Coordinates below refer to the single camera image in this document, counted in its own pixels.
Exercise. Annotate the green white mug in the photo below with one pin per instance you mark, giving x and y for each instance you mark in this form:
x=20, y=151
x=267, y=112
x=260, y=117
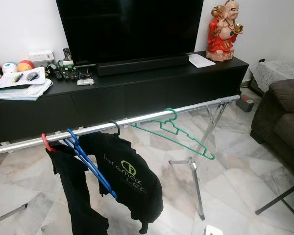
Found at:
x=66, y=63

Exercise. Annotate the side table white lace cover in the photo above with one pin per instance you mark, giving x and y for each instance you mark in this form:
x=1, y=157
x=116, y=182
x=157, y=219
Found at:
x=272, y=72

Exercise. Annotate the red laughing Buddha statue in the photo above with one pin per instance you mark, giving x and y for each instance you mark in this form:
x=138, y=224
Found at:
x=221, y=41

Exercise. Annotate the black soundbar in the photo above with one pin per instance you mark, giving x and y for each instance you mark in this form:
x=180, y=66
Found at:
x=142, y=64

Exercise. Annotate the upright black remote control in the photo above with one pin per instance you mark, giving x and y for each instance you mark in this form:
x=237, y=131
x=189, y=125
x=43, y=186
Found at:
x=66, y=54

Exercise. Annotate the white paper sheet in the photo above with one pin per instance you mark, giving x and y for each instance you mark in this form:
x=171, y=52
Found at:
x=201, y=60

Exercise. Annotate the black t-shirt green logo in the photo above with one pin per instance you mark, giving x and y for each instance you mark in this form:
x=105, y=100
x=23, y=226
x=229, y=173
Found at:
x=132, y=171
x=73, y=186

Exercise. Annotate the black plastic hanger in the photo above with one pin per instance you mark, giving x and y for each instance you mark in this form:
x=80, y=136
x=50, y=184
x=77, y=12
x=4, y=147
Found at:
x=118, y=127

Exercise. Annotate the red plastic hanger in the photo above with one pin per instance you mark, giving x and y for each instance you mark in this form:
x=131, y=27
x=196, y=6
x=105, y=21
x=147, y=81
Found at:
x=45, y=142

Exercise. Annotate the black TV console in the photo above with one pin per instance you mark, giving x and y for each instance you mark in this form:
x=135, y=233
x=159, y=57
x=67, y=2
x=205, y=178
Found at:
x=142, y=93

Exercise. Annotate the orange ball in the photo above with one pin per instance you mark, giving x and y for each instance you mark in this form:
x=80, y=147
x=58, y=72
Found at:
x=25, y=65

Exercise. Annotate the small black device box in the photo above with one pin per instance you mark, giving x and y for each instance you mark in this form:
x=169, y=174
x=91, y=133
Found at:
x=86, y=76

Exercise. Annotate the silver metal clothes rack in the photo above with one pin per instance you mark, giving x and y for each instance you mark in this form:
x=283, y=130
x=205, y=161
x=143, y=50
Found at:
x=29, y=143

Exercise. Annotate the brown fabric sofa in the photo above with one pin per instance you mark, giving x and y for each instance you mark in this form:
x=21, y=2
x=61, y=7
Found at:
x=284, y=112

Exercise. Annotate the blue plastic hanger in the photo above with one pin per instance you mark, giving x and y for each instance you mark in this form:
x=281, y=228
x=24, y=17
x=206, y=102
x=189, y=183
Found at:
x=93, y=167

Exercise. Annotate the small white device box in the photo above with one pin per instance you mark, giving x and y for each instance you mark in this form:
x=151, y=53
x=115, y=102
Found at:
x=85, y=82

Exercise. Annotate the black folding chair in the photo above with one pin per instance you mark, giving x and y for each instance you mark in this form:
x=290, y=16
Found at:
x=279, y=198

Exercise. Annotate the black flat television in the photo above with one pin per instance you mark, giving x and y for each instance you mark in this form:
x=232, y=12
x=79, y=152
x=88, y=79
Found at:
x=127, y=29

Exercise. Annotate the stack of white papers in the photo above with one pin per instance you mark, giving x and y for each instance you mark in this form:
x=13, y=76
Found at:
x=19, y=91

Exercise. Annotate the dark green pen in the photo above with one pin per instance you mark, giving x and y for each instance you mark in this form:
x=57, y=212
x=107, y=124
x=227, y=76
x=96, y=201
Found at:
x=17, y=77

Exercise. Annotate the grey floor power socket box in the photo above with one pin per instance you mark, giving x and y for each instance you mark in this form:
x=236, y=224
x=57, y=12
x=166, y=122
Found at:
x=246, y=104

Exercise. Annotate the green plastic hanger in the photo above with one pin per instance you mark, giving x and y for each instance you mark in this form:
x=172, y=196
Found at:
x=211, y=157

